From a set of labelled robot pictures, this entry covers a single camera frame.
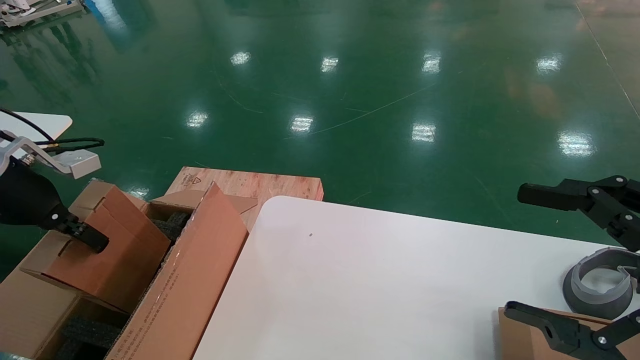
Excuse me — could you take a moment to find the grey humanoid robot stand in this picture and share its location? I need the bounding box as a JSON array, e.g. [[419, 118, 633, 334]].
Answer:
[[0, 0, 85, 28]]

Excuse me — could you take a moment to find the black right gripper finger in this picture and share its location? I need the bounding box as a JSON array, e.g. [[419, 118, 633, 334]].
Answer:
[[503, 301, 640, 360], [516, 175, 640, 253]]

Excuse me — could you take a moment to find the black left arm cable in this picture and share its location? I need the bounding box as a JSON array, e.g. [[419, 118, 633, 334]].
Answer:
[[0, 107, 106, 152]]

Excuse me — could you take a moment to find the white background table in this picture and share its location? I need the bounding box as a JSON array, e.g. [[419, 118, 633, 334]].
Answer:
[[0, 111, 74, 147]]

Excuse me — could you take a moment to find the black foam padding piece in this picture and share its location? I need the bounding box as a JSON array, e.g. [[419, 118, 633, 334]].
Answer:
[[150, 212, 192, 244], [55, 316, 123, 360]]

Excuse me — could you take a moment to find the grey tape roll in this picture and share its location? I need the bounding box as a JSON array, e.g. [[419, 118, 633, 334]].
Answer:
[[562, 246, 640, 321]]

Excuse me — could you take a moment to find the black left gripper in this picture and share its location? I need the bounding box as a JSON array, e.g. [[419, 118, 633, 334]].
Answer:
[[0, 156, 110, 254]]

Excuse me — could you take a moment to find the wooden pallet with printed marks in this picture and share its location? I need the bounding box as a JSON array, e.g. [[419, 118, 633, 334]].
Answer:
[[165, 166, 325, 217]]

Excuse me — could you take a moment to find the small brown cardboard box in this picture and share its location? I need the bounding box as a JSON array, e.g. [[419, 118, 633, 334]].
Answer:
[[20, 185, 172, 313]]

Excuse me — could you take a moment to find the big open cardboard box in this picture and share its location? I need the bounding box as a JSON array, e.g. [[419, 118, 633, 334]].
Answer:
[[0, 179, 259, 360]]

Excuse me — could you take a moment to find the cardboard box under right gripper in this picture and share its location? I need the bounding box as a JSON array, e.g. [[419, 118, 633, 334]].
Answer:
[[497, 306, 640, 360]]

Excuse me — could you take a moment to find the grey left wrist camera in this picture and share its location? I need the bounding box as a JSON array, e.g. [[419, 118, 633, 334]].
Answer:
[[0, 135, 102, 180]]

